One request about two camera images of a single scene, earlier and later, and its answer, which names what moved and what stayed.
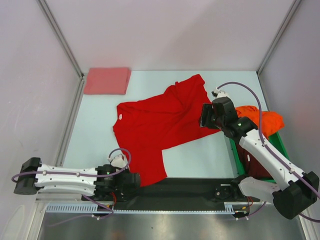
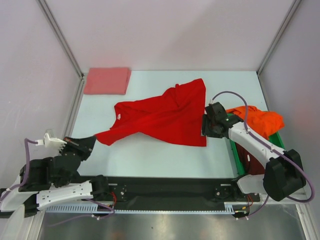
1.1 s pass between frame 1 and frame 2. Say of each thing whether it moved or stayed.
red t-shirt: moved
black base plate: stayed
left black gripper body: moved
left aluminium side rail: stayed
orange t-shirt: stayed
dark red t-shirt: stayed
